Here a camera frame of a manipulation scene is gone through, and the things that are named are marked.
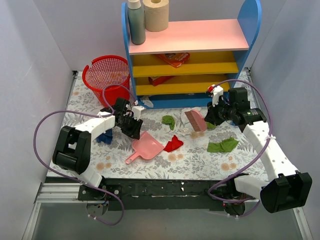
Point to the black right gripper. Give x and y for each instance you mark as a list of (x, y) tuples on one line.
[(216, 113)]

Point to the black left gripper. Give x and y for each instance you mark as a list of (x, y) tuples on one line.
[(131, 124)]

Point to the pink dustpan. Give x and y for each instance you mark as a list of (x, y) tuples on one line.
[(147, 147)]

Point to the pink hand brush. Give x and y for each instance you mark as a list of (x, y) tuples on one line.
[(199, 127)]

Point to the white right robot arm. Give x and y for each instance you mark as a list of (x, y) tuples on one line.
[(286, 187)]

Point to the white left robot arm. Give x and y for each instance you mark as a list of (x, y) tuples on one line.
[(73, 148)]

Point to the blue paper scrap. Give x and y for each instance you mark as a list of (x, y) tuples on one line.
[(105, 137)]

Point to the white paper under shelf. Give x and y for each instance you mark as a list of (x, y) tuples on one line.
[(145, 100)]

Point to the green paper scrap near roll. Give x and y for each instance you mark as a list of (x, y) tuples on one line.
[(210, 125)]

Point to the green paper scrap far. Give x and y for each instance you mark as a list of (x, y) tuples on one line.
[(168, 120)]

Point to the green paper scrap front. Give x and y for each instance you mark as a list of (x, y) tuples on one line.
[(225, 146)]

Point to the red paper scrap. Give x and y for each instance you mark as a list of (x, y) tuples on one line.
[(174, 144)]

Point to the red box lower shelf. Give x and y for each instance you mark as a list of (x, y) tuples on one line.
[(157, 80)]

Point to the red mesh waste basket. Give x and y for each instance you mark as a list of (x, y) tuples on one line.
[(108, 77)]

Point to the blue wooden shelf unit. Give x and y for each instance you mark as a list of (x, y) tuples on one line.
[(218, 51)]

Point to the orange snack box upper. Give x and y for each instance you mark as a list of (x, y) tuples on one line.
[(176, 60)]

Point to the grey green bottle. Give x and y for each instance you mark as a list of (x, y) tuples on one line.
[(136, 19)]

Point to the beige paper roll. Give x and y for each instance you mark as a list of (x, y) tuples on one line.
[(156, 14)]

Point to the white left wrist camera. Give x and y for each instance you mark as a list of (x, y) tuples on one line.
[(137, 111)]

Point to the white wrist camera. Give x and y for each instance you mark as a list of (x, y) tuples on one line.
[(137, 111), (215, 91)]

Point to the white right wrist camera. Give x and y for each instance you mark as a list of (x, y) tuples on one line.
[(215, 91)]

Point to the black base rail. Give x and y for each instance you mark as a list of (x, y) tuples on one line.
[(158, 194)]

